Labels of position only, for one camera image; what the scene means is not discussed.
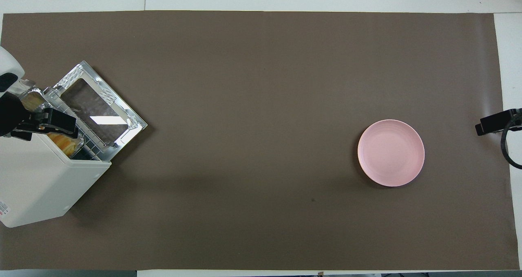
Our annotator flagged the white toaster oven body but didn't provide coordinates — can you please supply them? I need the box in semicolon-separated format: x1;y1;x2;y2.
0;79;112;228

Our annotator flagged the pink round plate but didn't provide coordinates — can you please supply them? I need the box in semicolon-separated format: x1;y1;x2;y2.
358;119;425;187

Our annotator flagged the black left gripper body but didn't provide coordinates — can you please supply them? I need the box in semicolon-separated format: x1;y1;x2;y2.
0;93;33;143

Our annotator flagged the brown table mat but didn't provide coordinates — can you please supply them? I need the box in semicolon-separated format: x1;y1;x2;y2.
0;11;520;270

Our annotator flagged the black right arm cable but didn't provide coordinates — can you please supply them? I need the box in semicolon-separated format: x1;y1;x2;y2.
500;113;522;170

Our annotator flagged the golden bread loaf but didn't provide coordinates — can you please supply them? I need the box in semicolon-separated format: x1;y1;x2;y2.
47;132;79;155

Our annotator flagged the aluminium foil tray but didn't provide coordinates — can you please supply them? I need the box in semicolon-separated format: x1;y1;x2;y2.
18;80;85;148

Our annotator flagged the chrome glass oven door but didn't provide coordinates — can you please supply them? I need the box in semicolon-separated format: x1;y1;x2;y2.
53;60;148;155

